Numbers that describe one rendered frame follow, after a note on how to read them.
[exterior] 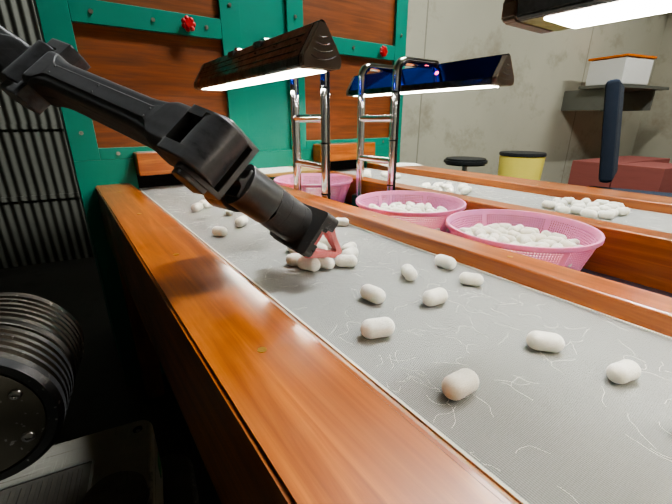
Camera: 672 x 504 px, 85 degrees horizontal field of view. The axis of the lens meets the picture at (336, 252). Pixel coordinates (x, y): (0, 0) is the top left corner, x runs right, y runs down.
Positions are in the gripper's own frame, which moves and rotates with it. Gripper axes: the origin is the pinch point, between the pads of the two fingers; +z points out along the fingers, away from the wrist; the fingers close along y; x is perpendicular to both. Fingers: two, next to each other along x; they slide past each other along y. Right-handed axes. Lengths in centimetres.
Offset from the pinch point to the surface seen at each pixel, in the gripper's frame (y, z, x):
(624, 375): -37.9, 1.5, -1.9
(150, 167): 86, -9, 4
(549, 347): -32.0, 1.6, -1.3
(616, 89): 37, 139, -157
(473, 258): -14.2, 12.3, -10.1
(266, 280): 0.5, -8.1, 9.1
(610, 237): -22, 38, -30
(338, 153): 85, 47, -43
